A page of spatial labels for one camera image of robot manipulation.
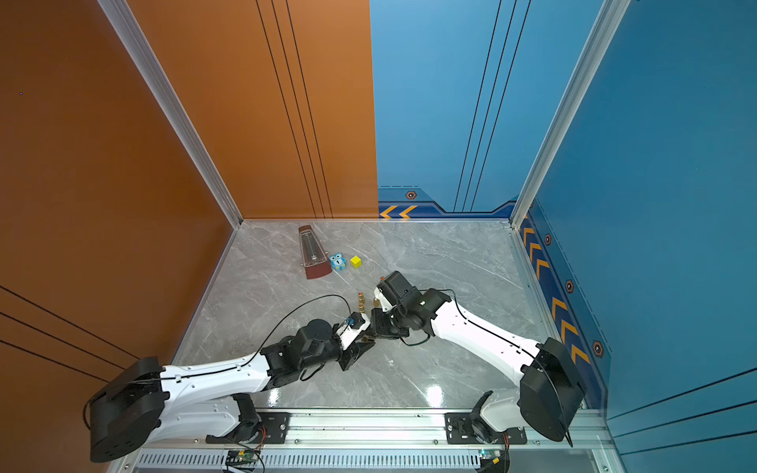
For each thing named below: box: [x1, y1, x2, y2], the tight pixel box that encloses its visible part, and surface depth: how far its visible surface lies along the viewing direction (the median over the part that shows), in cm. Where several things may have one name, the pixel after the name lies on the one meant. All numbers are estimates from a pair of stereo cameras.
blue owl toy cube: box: [329, 252, 348, 271], surface depth 107 cm
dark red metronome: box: [298, 224, 334, 280], surface depth 100 cm
